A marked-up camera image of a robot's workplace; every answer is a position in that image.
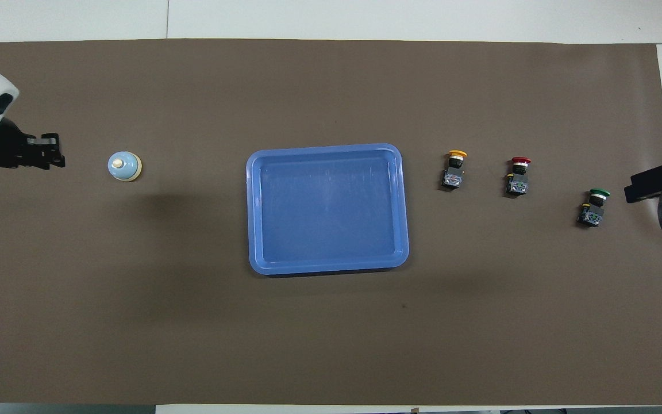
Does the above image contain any light blue service bell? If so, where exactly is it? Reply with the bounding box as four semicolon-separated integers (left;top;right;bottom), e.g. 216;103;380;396
107;151;143;183

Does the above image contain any green push button switch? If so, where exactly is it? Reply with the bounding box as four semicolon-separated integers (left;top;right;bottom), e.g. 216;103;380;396
576;188;611;228

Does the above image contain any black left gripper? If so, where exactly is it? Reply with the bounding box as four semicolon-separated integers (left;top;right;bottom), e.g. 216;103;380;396
0;117;66;170

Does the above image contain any blue plastic tray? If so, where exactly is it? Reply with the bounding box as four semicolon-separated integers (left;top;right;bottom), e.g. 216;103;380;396
245;143;410;276

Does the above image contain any red push button switch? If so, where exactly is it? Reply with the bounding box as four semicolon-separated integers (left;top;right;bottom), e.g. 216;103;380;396
506;156;532;197

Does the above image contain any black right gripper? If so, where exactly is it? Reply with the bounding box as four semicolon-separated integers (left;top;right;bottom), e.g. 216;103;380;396
624;162;662;204

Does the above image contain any brown table mat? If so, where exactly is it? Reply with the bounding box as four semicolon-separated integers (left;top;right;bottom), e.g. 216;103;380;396
0;38;662;406

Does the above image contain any yellow push button switch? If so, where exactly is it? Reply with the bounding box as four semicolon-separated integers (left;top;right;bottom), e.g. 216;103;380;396
441;149;468;190

